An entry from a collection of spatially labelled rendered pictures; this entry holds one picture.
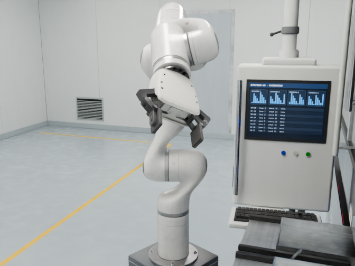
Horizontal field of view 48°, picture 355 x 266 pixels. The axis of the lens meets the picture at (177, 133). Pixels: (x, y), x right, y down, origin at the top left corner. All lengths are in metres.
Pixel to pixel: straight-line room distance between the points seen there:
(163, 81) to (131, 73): 6.50
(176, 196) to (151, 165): 0.15
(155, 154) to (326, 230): 0.84
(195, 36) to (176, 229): 0.80
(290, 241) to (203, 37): 1.05
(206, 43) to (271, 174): 1.33
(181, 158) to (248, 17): 5.39
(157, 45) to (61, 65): 7.16
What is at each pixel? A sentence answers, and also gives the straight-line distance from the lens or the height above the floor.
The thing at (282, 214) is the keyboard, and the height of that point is 0.83.
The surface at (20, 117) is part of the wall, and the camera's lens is 7.80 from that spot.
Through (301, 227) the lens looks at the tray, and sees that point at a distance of 1.83.
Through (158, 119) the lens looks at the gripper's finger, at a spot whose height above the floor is 1.53.
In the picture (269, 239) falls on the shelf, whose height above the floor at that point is 0.88.
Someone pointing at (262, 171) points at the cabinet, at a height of 1.00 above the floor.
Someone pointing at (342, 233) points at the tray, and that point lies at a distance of 1.84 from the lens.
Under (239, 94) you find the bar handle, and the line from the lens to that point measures 1.97.
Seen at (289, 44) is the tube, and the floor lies 1.65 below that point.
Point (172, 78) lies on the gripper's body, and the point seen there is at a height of 1.59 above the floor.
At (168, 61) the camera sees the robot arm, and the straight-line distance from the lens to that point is 0.84.
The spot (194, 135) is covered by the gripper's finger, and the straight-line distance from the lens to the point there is 0.78.
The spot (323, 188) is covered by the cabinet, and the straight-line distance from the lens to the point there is 2.16.
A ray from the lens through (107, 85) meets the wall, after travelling 7.54.
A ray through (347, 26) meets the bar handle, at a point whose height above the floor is 1.72.
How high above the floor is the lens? 1.67
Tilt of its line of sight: 13 degrees down
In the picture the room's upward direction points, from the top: straight up
